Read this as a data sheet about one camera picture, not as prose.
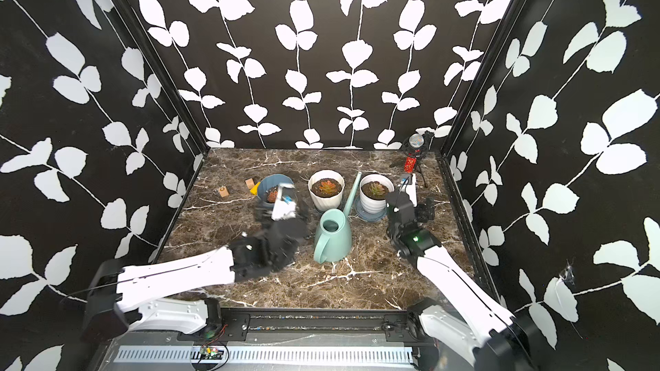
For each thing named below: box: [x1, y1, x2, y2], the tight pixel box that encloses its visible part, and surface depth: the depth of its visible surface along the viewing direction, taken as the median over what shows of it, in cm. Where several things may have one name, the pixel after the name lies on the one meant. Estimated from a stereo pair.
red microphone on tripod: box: [402, 130, 435, 189], surface depth 96 cm
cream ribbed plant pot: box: [307, 169, 346, 213], surface depth 99 cm
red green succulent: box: [318, 180, 337, 195], surface depth 97 cm
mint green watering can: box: [312, 171, 362, 265], surface depth 81 cm
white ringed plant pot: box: [359, 173, 396, 214], surface depth 97 cm
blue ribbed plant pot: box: [257, 173, 295, 211], surface depth 98 cm
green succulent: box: [369, 181, 390, 197], surface depth 97 cm
